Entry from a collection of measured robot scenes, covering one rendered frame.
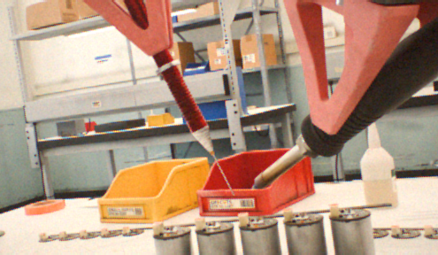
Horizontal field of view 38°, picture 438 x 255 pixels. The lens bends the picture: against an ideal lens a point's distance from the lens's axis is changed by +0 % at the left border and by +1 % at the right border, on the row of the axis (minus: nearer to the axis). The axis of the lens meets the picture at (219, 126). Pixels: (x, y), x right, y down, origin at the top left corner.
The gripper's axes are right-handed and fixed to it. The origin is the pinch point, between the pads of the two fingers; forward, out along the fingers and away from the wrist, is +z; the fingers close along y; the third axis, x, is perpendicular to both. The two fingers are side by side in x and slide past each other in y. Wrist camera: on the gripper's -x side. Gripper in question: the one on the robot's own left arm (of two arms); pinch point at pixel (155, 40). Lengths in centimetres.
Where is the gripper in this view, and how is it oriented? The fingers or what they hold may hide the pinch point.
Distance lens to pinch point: 38.6
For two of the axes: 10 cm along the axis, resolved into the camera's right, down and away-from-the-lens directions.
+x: -8.8, 4.5, 1.6
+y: 1.4, -0.7, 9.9
